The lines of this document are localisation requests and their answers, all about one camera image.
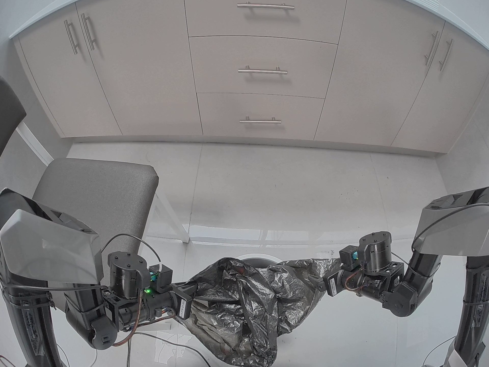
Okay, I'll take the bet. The grey chair with white legs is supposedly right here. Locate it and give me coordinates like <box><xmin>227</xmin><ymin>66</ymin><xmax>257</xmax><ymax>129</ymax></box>
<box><xmin>0</xmin><ymin>76</ymin><xmax>190</xmax><ymax>282</ymax></box>

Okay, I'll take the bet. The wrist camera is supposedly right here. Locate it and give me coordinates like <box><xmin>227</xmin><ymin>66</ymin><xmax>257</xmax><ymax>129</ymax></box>
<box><xmin>148</xmin><ymin>265</ymin><xmax>173</xmax><ymax>293</ymax></box>
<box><xmin>339</xmin><ymin>245</ymin><xmax>361</xmax><ymax>271</ymax></box>

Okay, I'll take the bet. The white trash bin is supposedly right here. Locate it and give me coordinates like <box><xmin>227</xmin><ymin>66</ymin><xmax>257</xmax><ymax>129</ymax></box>
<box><xmin>240</xmin><ymin>255</ymin><xmax>282</xmax><ymax>268</ymax></box>

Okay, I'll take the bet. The beige cabinet with drawers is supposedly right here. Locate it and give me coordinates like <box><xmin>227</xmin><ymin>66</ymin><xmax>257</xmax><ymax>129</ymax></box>
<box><xmin>9</xmin><ymin>0</ymin><xmax>489</xmax><ymax>156</ymax></box>

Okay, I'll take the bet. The black plastic bag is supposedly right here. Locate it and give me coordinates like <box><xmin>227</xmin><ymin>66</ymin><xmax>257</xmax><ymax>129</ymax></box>
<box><xmin>186</xmin><ymin>256</ymin><xmax>344</xmax><ymax>367</ymax></box>

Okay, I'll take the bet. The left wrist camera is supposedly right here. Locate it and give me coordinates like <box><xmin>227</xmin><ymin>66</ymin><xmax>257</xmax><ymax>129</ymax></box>
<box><xmin>148</xmin><ymin>265</ymin><xmax>173</xmax><ymax>293</ymax></box>

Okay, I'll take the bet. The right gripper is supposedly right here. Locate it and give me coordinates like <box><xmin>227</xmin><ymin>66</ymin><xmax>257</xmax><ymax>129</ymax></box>
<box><xmin>324</xmin><ymin>268</ymin><xmax>363</xmax><ymax>298</ymax></box>

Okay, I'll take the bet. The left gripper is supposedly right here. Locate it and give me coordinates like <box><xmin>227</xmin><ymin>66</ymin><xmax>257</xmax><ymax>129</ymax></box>
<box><xmin>141</xmin><ymin>284</ymin><xmax>197</xmax><ymax>323</ymax></box>

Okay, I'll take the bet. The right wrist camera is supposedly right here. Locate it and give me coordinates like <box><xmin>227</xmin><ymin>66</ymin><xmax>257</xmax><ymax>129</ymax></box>
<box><xmin>339</xmin><ymin>245</ymin><xmax>361</xmax><ymax>271</ymax></box>

